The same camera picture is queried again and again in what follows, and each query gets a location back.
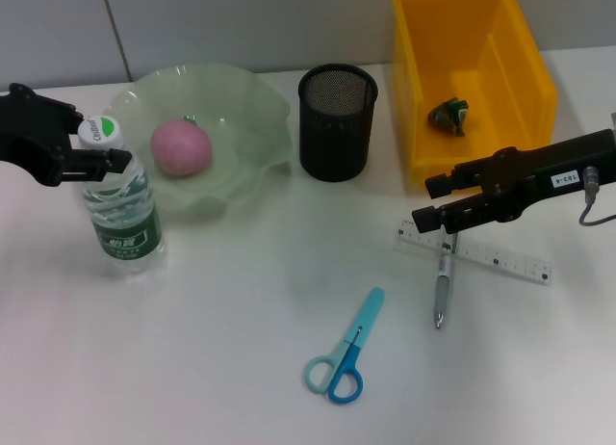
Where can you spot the black mesh pen holder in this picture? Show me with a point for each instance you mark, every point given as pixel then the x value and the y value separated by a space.
pixel 337 127

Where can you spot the blue scissors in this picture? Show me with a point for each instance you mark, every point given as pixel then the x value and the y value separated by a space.
pixel 353 348

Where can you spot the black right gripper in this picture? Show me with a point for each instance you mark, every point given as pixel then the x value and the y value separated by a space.
pixel 548 180

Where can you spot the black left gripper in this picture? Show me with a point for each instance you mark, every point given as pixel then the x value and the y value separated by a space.
pixel 29 132

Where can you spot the green plastic wrapper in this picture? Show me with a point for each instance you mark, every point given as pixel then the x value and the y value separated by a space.
pixel 447 117

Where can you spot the yellow plastic bin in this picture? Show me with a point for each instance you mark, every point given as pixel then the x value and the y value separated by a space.
pixel 471 55

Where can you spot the pink toy peach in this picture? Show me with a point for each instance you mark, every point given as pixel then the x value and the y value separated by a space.
pixel 182 146

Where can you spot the green wavy glass fruit plate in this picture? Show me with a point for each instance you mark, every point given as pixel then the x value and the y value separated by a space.
pixel 240 161

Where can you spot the clear green-label water bottle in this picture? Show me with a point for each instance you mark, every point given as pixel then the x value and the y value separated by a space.
pixel 125 223

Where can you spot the silver white pen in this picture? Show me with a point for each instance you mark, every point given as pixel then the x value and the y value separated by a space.
pixel 440 291

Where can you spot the clear plastic ruler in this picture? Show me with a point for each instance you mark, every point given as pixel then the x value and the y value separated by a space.
pixel 510 262

